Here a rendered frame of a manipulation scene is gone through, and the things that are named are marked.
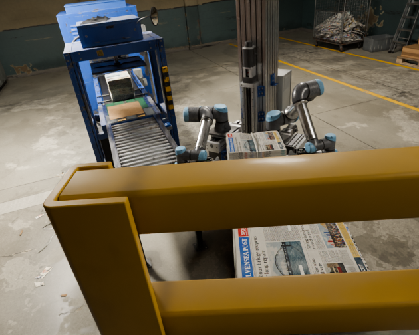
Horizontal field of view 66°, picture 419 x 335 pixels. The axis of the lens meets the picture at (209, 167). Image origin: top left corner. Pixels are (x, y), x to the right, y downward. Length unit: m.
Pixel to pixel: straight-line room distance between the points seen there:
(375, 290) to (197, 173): 0.30
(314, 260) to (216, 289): 0.58
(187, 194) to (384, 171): 0.20
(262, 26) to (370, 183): 2.38
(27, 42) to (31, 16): 0.72
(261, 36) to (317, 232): 1.87
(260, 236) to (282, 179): 0.76
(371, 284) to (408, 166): 0.20
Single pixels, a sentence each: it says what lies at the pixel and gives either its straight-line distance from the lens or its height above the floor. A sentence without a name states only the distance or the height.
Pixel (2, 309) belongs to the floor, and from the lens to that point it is 3.12.
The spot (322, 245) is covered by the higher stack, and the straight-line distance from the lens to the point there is 1.08.
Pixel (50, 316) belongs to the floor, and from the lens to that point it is 2.86.
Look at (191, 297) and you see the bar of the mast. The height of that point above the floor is 1.65.
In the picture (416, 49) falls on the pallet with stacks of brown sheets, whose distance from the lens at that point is 8.20.
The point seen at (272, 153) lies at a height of 1.04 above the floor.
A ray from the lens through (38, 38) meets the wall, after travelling 10.97.
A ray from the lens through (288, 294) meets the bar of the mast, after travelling 0.49.
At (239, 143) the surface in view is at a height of 1.07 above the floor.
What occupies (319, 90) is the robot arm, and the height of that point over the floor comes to 1.29.
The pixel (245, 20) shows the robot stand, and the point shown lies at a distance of 2.76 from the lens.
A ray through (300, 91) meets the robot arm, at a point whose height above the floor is 1.31.
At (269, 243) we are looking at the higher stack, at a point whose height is 1.29.
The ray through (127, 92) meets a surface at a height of 0.88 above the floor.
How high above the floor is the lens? 2.03
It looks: 31 degrees down
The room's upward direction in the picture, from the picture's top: 6 degrees counter-clockwise
